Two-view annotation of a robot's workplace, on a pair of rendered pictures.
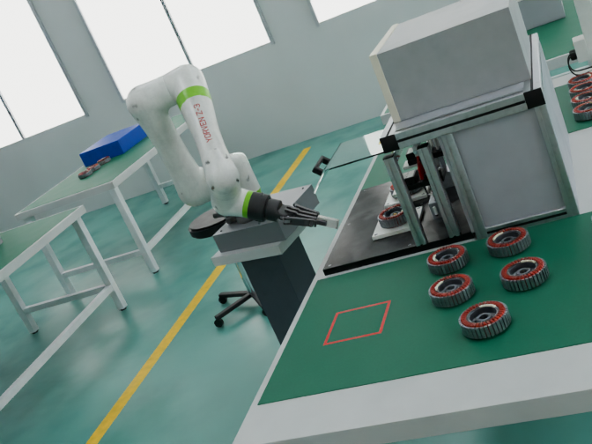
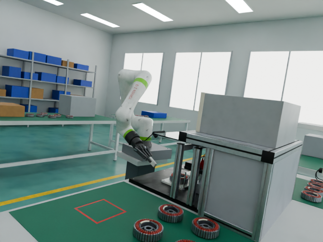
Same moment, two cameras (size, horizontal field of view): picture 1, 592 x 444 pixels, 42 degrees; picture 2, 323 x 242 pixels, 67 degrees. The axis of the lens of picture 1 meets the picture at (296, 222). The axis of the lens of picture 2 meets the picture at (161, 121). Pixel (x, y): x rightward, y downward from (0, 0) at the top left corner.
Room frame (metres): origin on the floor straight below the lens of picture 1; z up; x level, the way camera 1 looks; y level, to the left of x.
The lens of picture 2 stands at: (0.90, -0.49, 1.27)
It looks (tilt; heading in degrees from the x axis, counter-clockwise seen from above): 6 degrees down; 14
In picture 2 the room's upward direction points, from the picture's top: 7 degrees clockwise
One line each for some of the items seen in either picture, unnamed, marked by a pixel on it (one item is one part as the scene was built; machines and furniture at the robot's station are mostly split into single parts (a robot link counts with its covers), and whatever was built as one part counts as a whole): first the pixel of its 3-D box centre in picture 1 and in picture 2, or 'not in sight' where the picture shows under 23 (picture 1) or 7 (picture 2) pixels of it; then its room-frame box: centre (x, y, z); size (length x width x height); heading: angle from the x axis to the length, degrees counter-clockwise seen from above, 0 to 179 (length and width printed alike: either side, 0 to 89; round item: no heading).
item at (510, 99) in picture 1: (467, 87); (246, 140); (2.29, -0.64, 1.09); 0.68 x 0.44 x 0.05; 156
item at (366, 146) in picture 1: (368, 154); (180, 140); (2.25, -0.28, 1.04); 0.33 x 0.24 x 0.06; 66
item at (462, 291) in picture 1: (451, 290); (148, 229); (1.74, -0.29, 0.77); 0.11 x 0.11 x 0.04
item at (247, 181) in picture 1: (234, 180); (143, 127); (2.88, 0.15, 0.98); 0.16 x 0.13 x 0.19; 88
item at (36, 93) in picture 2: not in sight; (33, 92); (6.58, 4.67, 0.92); 0.40 x 0.36 x 0.28; 66
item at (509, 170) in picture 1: (510, 173); (232, 191); (1.96, -0.58, 0.91); 0.28 x 0.03 x 0.32; 66
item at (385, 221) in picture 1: (395, 216); (179, 178); (2.30, -0.30, 0.80); 0.11 x 0.11 x 0.04
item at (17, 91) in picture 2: not in sight; (17, 91); (6.19, 4.83, 0.92); 0.42 x 0.42 x 0.29; 67
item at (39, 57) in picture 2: not in sight; (34, 57); (6.54, 4.68, 1.89); 0.42 x 0.42 x 0.23; 65
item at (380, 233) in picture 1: (398, 222); (178, 182); (2.30, -0.30, 0.78); 0.15 x 0.15 x 0.01; 66
